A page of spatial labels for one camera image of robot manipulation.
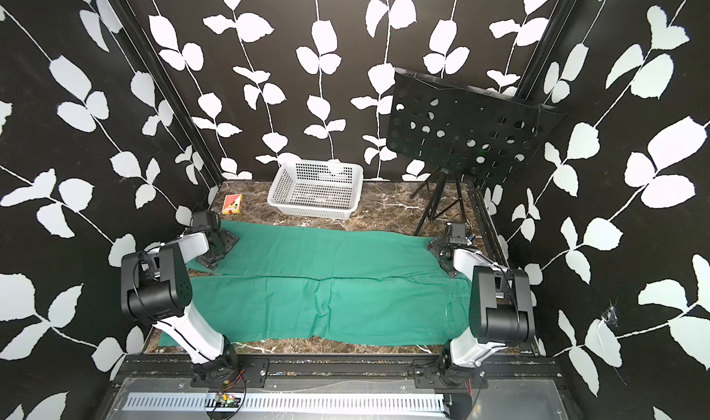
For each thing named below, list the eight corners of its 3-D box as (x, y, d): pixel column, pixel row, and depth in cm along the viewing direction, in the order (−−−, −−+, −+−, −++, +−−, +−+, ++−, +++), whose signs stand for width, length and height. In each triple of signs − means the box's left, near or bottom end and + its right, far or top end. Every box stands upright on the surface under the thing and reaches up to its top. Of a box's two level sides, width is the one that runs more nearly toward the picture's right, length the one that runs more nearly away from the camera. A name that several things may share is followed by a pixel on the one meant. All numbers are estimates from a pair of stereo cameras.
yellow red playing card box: (221, 214, 112) (219, 211, 110) (228, 197, 117) (226, 194, 116) (239, 214, 112) (237, 211, 110) (245, 197, 118) (243, 194, 116)
